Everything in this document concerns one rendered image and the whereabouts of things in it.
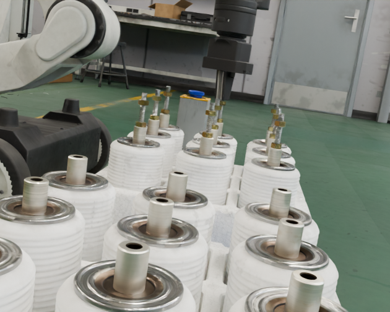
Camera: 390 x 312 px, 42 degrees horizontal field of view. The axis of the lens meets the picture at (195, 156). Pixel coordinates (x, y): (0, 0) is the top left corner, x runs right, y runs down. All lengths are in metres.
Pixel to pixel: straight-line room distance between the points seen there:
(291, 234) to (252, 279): 0.05
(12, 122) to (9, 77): 0.18
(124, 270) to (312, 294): 0.12
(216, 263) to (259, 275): 0.18
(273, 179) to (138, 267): 0.51
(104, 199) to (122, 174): 0.29
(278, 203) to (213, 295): 0.12
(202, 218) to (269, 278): 0.15
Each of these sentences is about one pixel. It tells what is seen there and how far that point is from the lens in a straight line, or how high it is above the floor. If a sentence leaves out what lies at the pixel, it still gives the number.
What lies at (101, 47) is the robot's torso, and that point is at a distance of 1.22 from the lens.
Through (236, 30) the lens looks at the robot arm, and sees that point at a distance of 1.06.
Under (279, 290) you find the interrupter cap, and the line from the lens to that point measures 0.39.
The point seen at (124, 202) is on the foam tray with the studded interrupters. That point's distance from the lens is 0.84.
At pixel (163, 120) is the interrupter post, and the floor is 0.27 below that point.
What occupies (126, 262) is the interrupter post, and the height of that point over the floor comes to 0.27.
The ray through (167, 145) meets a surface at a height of 0.24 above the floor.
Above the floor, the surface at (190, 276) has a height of 0.23.
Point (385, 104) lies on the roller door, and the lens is 5.99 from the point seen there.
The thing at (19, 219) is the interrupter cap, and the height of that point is 0.25.
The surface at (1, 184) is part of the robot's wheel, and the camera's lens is 1.08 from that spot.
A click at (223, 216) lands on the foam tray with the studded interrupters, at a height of 0.17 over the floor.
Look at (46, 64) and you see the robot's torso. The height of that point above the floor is 0.35.
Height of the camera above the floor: 0.41
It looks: 11 degrees down
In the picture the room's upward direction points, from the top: 8 degrees clockwise
